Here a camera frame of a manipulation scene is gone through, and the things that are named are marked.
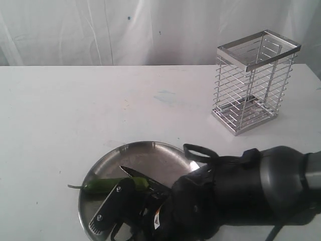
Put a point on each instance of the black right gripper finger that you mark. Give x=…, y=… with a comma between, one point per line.
x=121, y=205

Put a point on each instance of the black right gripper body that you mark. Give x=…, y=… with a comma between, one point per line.
x=190, y=211

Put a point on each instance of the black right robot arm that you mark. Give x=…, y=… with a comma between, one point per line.
x=279, y=186

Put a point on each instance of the black knife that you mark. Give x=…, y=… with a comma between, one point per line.
x=153, y=185

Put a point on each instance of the white backdrop curtain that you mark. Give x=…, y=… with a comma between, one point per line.
x=145, y=32

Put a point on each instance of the green cucumber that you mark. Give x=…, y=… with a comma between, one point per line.
x=104, y=186

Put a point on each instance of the chrome wire utensil holder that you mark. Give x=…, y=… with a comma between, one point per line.
x=251, y=79

